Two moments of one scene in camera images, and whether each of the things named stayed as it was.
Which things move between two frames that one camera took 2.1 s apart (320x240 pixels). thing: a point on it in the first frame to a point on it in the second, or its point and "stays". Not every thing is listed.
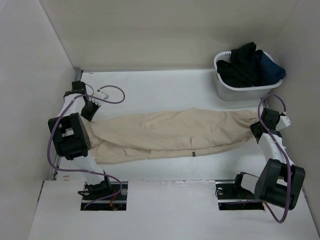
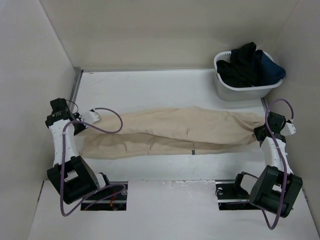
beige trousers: x=166 y=134 stays
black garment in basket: x=243 y=70 stays
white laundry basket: x=240 y=93 stays
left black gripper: x=90 y=117 to x=83 y=126
